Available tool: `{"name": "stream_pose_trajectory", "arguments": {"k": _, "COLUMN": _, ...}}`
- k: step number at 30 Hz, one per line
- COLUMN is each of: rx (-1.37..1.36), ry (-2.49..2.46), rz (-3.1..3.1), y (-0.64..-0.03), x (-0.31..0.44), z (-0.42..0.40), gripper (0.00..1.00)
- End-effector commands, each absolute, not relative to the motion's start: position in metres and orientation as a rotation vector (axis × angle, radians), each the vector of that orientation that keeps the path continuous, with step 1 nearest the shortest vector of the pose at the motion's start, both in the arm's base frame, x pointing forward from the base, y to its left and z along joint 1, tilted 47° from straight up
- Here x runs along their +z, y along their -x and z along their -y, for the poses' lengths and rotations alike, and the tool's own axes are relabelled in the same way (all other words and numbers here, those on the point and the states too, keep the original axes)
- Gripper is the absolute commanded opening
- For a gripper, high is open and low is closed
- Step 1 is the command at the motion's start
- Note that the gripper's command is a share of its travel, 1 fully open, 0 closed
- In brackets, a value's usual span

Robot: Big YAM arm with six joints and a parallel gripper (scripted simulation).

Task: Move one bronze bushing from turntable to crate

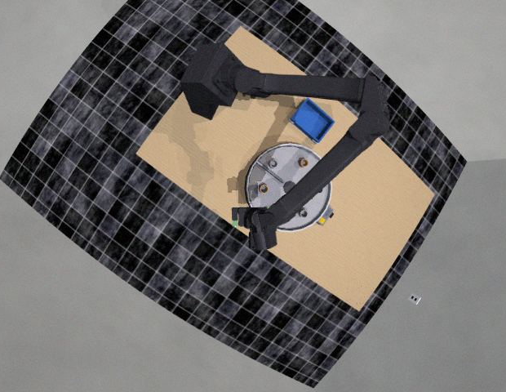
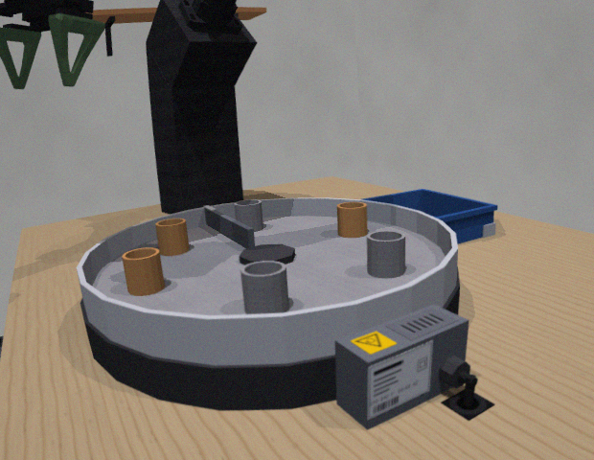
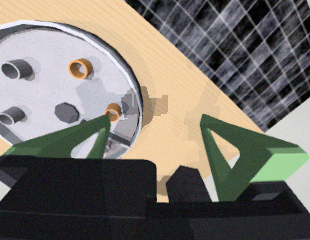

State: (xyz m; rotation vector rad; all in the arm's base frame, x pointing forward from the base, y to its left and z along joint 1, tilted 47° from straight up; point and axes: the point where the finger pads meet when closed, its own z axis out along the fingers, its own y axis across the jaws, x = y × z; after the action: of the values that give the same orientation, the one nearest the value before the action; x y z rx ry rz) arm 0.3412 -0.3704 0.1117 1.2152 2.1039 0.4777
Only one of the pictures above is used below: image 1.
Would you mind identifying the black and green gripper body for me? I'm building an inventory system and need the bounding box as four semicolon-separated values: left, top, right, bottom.
232;207;267;227

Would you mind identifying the blue crate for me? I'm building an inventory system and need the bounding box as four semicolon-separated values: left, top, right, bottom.
288;98;335;144

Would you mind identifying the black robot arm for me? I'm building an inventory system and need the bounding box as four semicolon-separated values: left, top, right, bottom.
211;55;390;250

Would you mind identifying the grey round turntable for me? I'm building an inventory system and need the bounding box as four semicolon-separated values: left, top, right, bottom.
244;144;334;232

